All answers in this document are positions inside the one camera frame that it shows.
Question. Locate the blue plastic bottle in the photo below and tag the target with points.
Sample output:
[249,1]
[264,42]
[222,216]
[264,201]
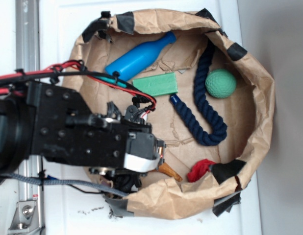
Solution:
[139,58]

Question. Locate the metal corner bracket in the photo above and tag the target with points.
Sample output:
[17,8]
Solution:
[26,219]

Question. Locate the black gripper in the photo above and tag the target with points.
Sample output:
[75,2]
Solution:
[144,153]

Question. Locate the aluminium rail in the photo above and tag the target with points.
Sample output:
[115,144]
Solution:
[27,58]

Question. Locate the green rectangular block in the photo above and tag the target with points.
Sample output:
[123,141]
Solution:
[157,85]

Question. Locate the brown spiral seashell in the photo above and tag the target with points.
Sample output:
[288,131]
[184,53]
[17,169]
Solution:
[167,170]

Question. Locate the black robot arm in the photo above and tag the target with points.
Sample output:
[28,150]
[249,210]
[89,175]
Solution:
[57,124]

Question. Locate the brown paper bag bin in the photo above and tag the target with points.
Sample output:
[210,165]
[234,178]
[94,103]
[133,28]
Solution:
[248,113]

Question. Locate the red cloth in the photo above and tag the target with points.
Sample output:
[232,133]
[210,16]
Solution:
[199,169]

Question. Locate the green dimpled ball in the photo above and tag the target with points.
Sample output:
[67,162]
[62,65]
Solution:
[220,83]

